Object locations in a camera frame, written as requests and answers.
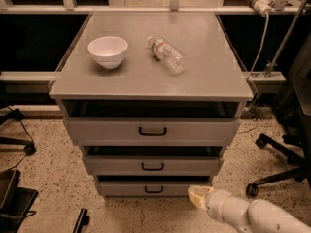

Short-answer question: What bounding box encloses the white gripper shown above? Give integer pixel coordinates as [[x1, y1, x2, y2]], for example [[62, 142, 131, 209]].
[[188, 185, 231, 222]]

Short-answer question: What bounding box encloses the grey bottom drawer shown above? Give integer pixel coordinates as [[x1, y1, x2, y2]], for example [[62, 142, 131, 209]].
[[95, 181, 211, 197]]

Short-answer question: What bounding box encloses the grey drawer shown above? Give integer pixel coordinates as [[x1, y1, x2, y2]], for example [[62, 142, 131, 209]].
[[95, 181, 211, 197], [63, 117, 240, 147], [83, 155, 224, 176]]

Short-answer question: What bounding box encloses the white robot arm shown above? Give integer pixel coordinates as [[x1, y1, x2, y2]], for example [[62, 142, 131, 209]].
[[188, 185, 311, 233]]

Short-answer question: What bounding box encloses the grey drawer cabinet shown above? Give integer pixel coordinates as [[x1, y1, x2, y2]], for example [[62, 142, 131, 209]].
[[50, 12, 253, 183]]

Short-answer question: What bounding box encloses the grey middle drawer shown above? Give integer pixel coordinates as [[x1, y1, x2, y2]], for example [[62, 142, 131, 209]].
[[83, 155, 224, 176]]

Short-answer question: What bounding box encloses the grey top drawer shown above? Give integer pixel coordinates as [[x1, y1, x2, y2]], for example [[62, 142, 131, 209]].
[[63, 117, 240, 147]]

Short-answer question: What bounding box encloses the black office chair right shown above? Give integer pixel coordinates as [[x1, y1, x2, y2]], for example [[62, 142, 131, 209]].
[[245, 32, 311, 200]]

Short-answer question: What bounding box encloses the black office chair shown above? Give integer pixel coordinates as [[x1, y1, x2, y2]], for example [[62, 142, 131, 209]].
[[245, 32, 311, 200], [0, 108, 36, 156]]

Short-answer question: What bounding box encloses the clear plastic water bottle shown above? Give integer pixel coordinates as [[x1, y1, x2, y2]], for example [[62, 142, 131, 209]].
[[148, 36, 187, 75]]

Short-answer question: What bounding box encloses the white bowl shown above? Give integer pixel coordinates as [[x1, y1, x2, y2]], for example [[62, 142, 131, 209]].
[[87, 36, 128, 69]]

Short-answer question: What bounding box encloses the black bin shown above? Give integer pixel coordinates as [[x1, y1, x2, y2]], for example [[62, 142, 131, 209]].
[[0, 169, 38, 233]]

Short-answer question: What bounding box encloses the black office chair left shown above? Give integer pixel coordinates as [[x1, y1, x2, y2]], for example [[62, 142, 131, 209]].
[[0, 108, 36, 156]]

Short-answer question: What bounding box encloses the white power strip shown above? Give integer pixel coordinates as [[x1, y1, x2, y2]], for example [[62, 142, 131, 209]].
[[246, 0, 274, 17]]

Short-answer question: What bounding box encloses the black floor bracket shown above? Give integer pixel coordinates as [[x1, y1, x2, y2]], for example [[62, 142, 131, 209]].
[[72, 208, 89, 233]]

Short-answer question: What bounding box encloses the grey power cable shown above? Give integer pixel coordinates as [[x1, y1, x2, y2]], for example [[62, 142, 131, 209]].
[[247, 11, 271, 82]]

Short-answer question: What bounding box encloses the metal frame rail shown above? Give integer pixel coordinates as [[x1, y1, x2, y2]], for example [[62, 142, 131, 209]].
[[0, 71, 60, 93]]

